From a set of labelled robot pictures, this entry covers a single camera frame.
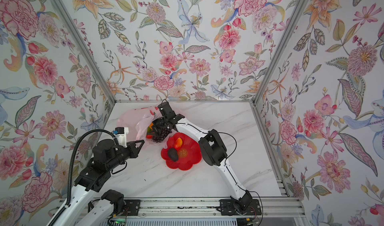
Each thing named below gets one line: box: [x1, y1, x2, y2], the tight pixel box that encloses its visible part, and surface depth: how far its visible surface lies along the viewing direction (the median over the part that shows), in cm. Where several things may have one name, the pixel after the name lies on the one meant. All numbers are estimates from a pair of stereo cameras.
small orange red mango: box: [174, 137, 183, 151], surface depth 96 cm
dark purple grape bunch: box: [151, 128, 172, 143], surface depth 97 cm
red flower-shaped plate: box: [161, 132, 202, 171], surface depth 92 cm
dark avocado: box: [168, 148, 179, 162], surface depth 90 cm
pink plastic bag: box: [116, 106, 174, 148], surface depth 80 cm
